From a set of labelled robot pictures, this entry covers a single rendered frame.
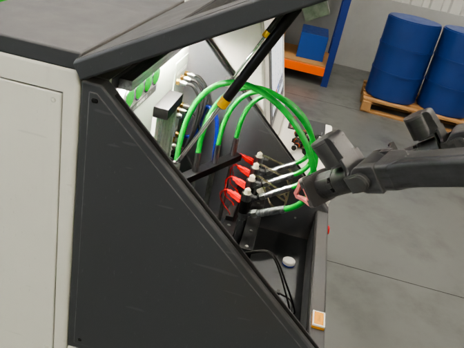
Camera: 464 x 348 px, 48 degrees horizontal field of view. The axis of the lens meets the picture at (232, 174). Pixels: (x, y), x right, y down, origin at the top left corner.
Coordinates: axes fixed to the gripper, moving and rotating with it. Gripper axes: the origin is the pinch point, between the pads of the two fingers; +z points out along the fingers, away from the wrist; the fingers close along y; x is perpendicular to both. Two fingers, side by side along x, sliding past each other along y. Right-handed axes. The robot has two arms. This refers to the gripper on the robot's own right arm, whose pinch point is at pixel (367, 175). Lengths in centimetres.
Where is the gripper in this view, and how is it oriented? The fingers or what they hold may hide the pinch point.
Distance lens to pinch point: 140.0
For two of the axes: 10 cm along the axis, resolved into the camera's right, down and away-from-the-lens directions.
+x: -4.1, 3.6, -8.4
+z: -7.7, 3.5, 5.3
